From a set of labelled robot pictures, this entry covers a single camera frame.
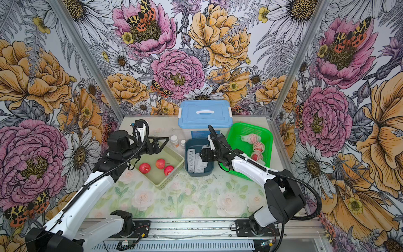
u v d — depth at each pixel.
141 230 0.76
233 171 0.62
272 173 0.47
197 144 1.01
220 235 0.73
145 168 0.89
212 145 0.72
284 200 0.44
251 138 1.00
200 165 0.91
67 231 0.39
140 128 0.65
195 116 0.97
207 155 0.77
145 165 0.89
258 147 0.97
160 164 0.92
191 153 0.97
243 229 0.73
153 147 0.65
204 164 0.89
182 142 1.00
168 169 0.89
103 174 0.49
